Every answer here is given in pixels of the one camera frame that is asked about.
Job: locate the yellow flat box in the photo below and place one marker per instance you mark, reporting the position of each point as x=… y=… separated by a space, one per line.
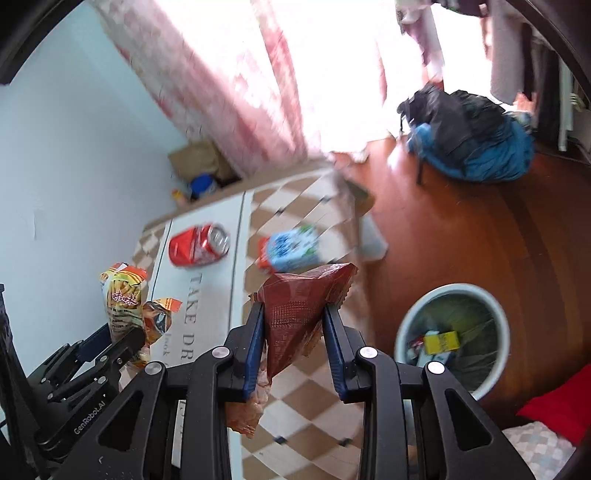
x=438 y=343

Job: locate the blue and red milk carton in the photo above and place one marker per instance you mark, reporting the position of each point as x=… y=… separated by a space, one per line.
x=290 y=250

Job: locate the orange striped snack bag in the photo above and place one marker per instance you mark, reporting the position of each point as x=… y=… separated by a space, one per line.
x=124 y=289

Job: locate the red pillow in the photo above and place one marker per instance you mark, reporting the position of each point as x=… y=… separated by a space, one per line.
x=566 y=410

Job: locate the hanging clothes on rack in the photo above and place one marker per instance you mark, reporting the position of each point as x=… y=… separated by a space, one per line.
x=522 y=62

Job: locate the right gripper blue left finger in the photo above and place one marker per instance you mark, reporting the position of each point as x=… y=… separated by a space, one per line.
x=251 y=348

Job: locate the checkered bed sheet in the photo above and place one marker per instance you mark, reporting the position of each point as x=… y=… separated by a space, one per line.
x=306 y=431

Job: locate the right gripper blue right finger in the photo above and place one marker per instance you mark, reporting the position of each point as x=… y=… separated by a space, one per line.
x=336 y=342

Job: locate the blue black clothes pile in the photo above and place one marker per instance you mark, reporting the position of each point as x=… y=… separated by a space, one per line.
x=466 y=136

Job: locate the blue round container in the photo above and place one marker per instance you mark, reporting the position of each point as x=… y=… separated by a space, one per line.
x=203 y=185

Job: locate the pink floral curtain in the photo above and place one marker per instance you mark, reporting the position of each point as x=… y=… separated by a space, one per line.
x=273 y=83

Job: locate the white trash bin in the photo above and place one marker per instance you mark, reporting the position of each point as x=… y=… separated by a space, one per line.
x=462 y=326

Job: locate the dark red snack bag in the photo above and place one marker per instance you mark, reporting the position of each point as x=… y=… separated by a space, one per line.
x=293 y=304

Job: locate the crushed red soda can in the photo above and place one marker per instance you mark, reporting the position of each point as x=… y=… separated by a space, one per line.
x=199 y=245

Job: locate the brown cardboard box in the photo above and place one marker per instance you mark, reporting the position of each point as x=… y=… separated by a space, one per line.
x=202 y=157

